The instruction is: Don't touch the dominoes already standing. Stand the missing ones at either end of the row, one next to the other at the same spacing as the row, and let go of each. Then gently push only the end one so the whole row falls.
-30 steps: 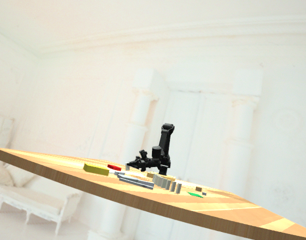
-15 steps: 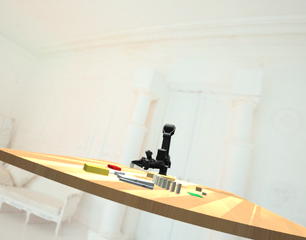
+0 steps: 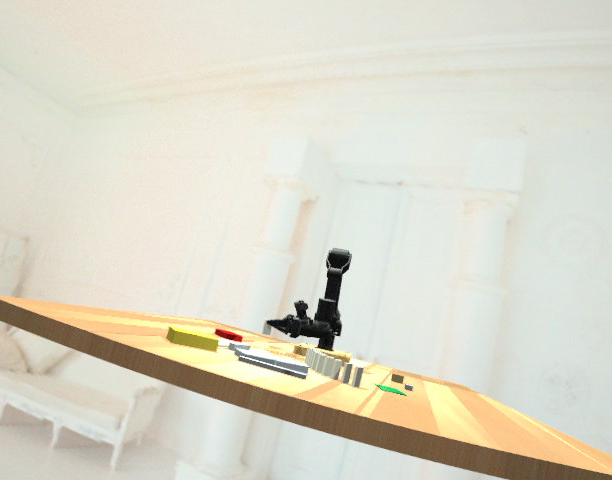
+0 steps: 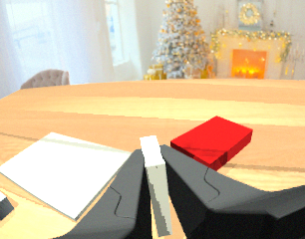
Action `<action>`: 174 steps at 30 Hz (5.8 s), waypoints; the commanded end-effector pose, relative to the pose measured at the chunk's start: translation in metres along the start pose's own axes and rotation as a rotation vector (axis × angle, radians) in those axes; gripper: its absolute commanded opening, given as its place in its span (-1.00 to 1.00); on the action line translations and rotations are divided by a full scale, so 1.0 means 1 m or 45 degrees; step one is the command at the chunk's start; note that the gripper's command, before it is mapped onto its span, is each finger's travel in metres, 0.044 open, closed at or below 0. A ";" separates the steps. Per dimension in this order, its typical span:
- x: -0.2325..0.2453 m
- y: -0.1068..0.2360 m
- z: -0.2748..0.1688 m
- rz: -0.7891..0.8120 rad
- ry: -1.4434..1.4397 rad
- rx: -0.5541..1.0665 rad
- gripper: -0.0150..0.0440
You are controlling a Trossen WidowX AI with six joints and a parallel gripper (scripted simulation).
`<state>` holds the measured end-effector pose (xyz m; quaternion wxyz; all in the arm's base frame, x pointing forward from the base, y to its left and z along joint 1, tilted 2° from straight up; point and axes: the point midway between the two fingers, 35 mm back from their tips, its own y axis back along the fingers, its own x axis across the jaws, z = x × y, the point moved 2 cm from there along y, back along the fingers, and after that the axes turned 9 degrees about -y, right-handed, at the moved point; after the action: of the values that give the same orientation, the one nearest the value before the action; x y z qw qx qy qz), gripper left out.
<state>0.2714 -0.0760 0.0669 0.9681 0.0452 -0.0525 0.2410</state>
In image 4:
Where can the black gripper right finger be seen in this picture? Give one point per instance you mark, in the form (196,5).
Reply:
(210,205)

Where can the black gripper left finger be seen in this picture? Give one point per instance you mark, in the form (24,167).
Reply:
(125,209)

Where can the red rectangular block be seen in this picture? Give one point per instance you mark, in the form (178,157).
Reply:
(213,142)

